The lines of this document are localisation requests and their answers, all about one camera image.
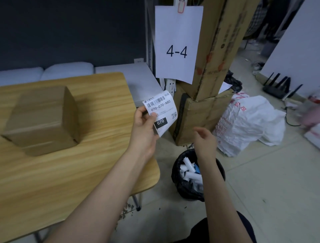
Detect person's left hand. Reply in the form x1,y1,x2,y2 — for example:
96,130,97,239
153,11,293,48
127,105,160,161

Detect person's right hand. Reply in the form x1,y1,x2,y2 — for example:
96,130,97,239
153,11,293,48
194,126,218,162

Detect white shipping label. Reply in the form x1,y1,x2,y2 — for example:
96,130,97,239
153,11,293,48
142,91,179,138

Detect person's left forearm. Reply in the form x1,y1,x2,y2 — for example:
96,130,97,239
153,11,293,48
44,147,152,243

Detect person's right forearm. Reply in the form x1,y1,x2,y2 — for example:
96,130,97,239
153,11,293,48
199,156,258,243

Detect open cardboard carton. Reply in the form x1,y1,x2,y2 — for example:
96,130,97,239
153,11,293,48
172,82,234,147

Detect pile of white paper scraps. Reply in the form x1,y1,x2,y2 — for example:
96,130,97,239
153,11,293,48
179,156,204,193

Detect white plastic bag red print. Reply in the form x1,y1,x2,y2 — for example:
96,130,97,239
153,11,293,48
212,91,287,158

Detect black plastic bag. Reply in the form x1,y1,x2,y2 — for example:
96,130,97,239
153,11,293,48
223,71,243,93

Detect black trash bin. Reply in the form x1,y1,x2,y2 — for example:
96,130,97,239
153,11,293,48
171,149,227,202

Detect metal shelf upright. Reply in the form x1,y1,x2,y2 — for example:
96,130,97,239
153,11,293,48
145,0,157,78

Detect white paper sign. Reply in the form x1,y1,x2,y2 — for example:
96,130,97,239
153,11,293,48
154,5,204,85

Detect tall cardboard carton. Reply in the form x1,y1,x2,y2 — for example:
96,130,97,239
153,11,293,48
175,0,261,102

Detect black router with antennas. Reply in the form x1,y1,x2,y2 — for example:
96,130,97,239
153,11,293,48
262,72,304,100

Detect metal table leg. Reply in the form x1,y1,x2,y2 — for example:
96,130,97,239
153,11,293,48
132,193,142,211

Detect white cushion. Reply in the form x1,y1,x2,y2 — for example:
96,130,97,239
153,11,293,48
0,66,44,87
40,62,95,81

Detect dark shorts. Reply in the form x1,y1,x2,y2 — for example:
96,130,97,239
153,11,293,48
172,211,258,243

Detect pink and white bag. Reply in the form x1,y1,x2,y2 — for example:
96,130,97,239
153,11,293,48
298,89,320,151

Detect red-bordered paper tag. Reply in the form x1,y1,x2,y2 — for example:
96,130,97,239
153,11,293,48
174,0,187,13

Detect brown cardboard box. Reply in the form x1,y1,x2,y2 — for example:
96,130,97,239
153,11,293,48
1,86,82,157

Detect white board panel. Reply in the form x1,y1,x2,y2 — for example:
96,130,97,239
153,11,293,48
259,0,320,99

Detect white perforated post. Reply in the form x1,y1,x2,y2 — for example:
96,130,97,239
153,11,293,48
164,78,177,97

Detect black cable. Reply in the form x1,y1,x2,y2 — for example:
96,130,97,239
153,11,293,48
284,106,302,127

